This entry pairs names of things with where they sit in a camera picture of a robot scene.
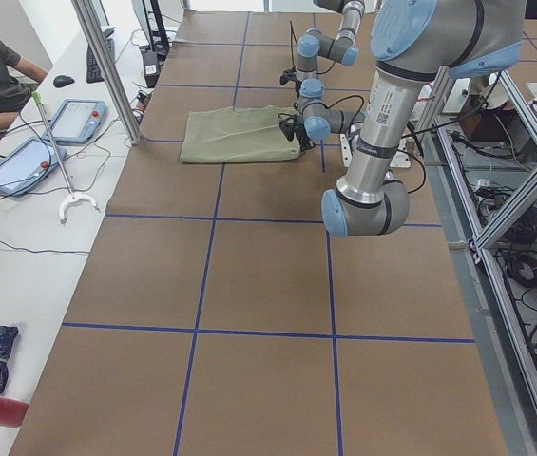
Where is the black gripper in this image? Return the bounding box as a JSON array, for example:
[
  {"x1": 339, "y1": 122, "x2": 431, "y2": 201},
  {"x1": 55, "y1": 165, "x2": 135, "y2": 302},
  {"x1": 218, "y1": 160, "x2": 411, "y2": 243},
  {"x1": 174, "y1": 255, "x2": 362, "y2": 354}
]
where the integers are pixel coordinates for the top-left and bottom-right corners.
[{"x1": 295, "y1": 126, "x2": 316, "y2": 152}]

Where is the sage green long-sleeve shirt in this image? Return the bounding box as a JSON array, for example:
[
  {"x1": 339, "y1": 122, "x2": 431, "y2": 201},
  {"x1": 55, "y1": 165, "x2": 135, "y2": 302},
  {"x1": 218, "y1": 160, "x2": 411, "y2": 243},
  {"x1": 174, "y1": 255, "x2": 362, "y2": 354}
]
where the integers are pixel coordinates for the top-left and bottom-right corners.
[{"x1": 180, "y1": 105, "x2": 301, "y2": 164}]

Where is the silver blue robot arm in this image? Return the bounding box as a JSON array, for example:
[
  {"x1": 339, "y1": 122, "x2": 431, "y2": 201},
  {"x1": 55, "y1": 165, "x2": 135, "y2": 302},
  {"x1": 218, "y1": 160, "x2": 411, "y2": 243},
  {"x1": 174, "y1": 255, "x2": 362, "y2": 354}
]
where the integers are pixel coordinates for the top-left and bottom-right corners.
[
  {"x1": 296, "y1": 1, "x2": 527, "y2": 237},
  {"x1": 293, "y1": 0, "x2": 365, "y2": 85}
]

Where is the black power adapter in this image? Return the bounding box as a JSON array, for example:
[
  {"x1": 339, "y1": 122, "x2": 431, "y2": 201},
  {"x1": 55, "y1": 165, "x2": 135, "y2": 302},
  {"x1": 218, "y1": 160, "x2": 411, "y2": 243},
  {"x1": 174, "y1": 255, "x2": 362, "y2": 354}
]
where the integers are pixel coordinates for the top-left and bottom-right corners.
[{"x1": 142, "y1": 50, "x2": 161, "y2": 88}]

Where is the brown box on floor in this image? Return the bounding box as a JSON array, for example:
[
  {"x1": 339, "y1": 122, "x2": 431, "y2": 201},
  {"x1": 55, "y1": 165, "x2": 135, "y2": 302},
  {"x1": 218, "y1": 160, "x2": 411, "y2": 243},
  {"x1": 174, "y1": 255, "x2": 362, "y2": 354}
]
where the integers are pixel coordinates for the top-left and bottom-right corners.
[{"x1": 458, "y1": 95, "x2": 515, "y2": 142}]

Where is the black keyboard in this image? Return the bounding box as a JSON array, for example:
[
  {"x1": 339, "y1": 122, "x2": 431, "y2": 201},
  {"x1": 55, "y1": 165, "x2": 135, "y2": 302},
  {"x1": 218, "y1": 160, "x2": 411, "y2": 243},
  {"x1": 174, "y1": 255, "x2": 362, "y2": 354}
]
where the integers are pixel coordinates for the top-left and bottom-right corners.
[{"x1": 86, "y1": 38, "x2": 115, "y2": 84}]

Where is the upper blue teach pendant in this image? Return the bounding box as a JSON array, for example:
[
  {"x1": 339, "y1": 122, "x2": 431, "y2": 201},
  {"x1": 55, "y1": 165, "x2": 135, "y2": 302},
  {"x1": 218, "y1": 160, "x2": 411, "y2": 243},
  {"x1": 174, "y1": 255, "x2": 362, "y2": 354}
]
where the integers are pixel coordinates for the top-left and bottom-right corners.
[{"x1": 49, "y1": 99, "x2": 107, "y2": 145}]

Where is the blue teach pendant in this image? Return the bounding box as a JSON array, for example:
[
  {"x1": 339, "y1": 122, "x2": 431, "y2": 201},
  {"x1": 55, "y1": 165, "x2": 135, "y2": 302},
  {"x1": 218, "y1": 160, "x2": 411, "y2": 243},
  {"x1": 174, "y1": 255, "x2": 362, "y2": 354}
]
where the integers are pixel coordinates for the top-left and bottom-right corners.
[
  {"x1": 49, "y1": 99, "x2": 107, "y2": 145},
  {"x1": 0, "y1": 138, "x2": 67, "y2": 197}
]

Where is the white reacher grabber stick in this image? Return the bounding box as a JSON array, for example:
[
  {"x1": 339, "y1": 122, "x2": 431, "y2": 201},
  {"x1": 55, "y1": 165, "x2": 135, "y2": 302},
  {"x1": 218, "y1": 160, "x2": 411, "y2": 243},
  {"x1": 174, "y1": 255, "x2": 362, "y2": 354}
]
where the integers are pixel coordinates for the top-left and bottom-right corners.
[{"x1": 31, "y1": 91, "x2": 100, "y2": 224}]

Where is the black computer mouse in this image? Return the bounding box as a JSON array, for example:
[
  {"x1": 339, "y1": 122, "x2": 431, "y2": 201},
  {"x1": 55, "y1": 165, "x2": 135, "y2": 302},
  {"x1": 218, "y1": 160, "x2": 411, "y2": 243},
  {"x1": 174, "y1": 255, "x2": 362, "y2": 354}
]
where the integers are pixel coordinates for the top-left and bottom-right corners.
[{"x1": 52, "y1": 75, "x2": 75, "y2": 88}]

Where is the lower blue teach pendant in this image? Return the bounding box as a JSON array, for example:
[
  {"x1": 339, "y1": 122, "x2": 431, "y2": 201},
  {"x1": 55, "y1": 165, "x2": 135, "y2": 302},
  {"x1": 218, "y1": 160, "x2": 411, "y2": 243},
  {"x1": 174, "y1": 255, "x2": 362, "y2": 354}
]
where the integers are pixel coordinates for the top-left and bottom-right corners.
[{"x1": 0, "y1": 138, "x2": 67, "y2": 197}]

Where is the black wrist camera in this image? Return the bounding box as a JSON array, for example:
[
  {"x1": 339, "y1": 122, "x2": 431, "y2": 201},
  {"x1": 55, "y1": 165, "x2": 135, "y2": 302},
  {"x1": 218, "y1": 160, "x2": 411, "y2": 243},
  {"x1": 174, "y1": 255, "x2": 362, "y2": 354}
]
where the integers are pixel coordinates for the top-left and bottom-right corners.
[
  {"x1": 279, "y1": 67, "x2": 297, "y2": 86},
  {"x1": 278, "y1": 113, "x2": 303, "y2": 142}
]

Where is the aluminium frame post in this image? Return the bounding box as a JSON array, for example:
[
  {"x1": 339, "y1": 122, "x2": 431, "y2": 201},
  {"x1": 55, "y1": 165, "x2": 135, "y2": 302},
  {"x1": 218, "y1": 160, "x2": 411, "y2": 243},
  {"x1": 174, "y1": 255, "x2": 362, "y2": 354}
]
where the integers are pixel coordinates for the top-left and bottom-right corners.
[{"x1": 71, "y1": 0, "x2": 142, "y2": 145}]

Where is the aluminium frame truss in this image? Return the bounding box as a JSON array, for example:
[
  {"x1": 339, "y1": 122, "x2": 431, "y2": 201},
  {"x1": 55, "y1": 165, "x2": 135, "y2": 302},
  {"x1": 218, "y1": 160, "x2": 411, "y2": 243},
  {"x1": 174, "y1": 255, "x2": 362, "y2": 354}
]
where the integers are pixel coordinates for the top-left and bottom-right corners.
[{"x1": 423, "y1": 62, "x2": 537, "y2": 455}]

